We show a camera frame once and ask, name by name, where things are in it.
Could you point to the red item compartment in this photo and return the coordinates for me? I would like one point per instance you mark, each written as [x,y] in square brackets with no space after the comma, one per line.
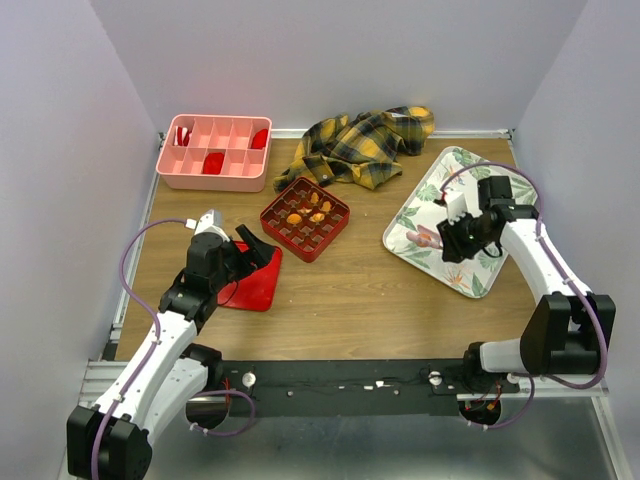
[213,163]
[259,140]

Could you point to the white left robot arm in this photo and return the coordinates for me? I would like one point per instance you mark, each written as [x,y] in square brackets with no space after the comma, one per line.
[114,437]

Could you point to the yellow plaid shirt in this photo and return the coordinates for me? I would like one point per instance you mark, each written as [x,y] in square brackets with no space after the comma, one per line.
[363,150]

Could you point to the pink divided organizer box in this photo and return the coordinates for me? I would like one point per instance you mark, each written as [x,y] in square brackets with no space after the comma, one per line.
[244,169]

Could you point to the red box lid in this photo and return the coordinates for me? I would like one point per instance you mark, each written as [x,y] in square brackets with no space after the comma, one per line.
[256,292]

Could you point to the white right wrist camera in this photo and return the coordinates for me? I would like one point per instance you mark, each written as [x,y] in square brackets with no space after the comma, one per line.
[454,202]

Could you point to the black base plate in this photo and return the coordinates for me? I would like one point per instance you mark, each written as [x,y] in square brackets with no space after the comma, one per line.
[330,388]

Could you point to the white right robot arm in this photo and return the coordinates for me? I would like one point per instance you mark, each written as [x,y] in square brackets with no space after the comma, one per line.
[567,337]

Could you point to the pink tongs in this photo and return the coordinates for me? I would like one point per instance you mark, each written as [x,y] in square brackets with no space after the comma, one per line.
[425,238]

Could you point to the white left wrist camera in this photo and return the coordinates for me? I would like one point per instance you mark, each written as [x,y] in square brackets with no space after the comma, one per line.
[210,222]

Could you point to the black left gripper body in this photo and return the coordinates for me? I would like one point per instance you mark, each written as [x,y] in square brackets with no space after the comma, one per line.
[236,264]

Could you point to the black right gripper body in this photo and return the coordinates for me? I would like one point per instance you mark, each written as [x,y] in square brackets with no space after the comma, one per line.
[454,242]

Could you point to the red white striped item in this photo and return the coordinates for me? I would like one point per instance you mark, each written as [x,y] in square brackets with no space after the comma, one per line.
[182,136]

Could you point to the red item lower compartment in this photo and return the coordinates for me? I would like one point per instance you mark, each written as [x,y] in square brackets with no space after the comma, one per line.
[213,163]

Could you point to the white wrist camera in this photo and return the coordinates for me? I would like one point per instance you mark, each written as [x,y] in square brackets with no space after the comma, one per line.
[210,222]
[454,202]

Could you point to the red item upper compartment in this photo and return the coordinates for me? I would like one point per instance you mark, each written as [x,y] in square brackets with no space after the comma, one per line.
[259,140]

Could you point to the floral serving tray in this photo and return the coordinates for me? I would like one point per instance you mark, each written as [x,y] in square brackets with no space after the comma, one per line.
[460,170]

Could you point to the red cookie box with tray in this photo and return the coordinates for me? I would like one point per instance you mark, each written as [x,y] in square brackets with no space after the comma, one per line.
[306,240]

